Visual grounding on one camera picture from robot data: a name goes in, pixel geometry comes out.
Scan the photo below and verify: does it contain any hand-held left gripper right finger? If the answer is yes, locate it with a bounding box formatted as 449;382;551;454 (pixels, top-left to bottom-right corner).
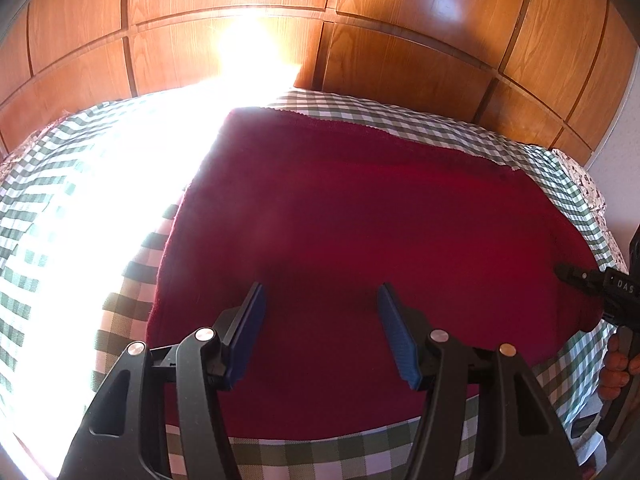
376;282;583;480

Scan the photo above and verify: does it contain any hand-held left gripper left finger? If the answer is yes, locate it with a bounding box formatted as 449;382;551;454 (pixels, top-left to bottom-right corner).
57;281;268;480

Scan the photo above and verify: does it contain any green white checkered bedsheet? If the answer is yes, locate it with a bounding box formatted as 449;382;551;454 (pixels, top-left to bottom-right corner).
0;87;631;480

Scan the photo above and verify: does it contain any floral patterned pillow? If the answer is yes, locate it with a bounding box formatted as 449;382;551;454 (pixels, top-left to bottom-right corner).
550;147;608;213

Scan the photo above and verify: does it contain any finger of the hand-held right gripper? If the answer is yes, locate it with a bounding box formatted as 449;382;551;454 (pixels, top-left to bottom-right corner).
554;261;607;295

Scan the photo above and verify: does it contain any dark red embroidered sweater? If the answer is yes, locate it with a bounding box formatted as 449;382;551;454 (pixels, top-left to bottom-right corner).
144;106;606;442

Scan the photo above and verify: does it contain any person's right hand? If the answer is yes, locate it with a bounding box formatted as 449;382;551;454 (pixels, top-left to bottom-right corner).
597;332;640;402

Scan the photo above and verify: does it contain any wooden panelled headboard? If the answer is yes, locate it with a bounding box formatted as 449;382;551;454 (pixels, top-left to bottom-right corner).
0;0;640;166

